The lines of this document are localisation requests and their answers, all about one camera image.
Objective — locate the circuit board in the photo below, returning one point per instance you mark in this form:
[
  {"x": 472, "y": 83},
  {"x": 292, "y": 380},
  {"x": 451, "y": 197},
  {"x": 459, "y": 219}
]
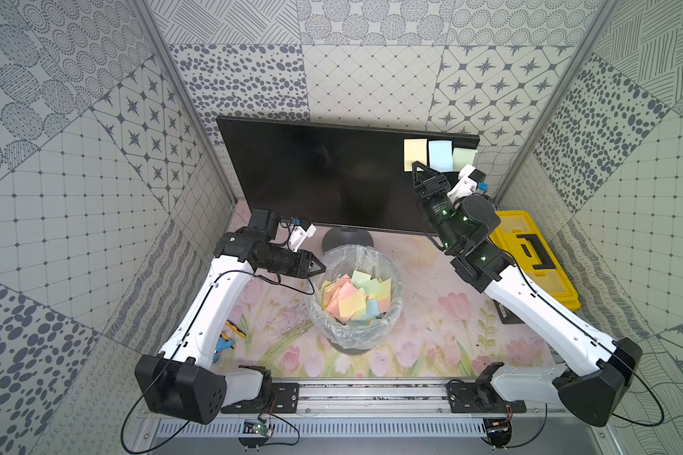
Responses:
[
  {"x": 498, "y": 433},
  {"x": 255, "y": 433}
]

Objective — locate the mesh bin with plastic liner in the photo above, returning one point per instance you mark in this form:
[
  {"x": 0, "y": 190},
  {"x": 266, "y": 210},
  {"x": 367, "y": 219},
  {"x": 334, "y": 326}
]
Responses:
[{"x": 353, "y": 338}]

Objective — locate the green sticky note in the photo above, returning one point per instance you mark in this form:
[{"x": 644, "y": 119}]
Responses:
[{"x": 463, "y": 157}]

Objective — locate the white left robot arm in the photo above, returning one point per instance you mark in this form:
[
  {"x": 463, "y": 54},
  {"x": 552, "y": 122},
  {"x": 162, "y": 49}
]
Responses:
[{"x": 178, "y": 381}]

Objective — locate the blue sticky note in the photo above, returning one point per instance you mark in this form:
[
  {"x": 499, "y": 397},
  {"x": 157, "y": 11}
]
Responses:
[{"x": 441, "y": 155}]

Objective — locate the yellow sticky note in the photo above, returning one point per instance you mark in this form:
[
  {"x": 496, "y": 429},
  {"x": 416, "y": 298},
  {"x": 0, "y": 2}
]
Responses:
[{"x": 414, "y": 150}]

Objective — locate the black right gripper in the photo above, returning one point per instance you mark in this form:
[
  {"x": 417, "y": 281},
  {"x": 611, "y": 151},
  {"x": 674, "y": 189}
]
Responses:
[{"x": 438, "y": 184}]

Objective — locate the blue plastic tool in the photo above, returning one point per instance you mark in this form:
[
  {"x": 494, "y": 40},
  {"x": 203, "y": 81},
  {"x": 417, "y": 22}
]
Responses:
[{"x": 224, "y": 343}]

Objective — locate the right circuit board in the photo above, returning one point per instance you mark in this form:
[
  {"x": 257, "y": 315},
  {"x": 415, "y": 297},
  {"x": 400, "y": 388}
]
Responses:
[{"x": 498, "y": 433}]

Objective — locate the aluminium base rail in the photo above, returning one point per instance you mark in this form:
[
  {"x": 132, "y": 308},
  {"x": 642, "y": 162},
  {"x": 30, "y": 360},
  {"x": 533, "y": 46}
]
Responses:
[{"x": 327, "y": 408}]

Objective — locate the yellow black toolbox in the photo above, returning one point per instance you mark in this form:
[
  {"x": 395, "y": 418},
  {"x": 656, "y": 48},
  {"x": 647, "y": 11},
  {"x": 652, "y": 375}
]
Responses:
[{"x": 518, "y": 235}]

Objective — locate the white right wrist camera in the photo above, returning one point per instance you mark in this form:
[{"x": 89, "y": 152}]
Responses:
[{"x": 470, "y": 180}]

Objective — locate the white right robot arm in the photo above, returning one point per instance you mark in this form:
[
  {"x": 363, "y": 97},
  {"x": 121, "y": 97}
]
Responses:
[{"x": 596, "y": 371}]

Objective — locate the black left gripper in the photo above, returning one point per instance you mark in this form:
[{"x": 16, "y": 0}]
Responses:
[{"x": 299, "y": 263}]

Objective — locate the black monitor with grey stand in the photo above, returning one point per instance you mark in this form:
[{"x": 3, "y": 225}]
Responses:
[{"x": 343, "y": 176}]

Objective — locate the pile of discarded sticky notes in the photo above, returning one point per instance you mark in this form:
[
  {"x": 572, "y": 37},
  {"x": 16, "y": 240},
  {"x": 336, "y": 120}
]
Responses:
[{"x": 358, "y": 298}]

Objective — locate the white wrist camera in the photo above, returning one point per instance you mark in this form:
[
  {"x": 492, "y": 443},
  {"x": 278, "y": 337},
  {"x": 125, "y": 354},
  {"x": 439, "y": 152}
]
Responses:
[
  {"x": 301, "y": 229},
  {"x": 470, "y": 180}
]

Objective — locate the left circuit board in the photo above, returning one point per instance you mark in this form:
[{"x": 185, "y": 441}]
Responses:
[{"x": 255, "y": 433}]

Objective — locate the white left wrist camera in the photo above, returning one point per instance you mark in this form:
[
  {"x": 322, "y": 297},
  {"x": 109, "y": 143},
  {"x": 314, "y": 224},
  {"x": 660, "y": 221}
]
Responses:
[{"x": 301, "y": 229}]

